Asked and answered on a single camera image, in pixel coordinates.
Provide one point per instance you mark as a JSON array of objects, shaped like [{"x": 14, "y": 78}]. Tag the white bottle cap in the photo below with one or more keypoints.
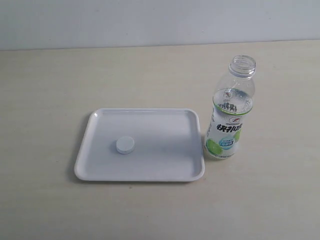
[{"x": 125, "y": 145}]

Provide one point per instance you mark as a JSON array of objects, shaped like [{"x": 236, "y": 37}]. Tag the clear plastic drink bottle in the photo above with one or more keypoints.
[{"x": 232, "y": 100}]

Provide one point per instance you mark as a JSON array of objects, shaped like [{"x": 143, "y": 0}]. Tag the white plastic tray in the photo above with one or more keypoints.
[{"x": 168, "y": 146}]

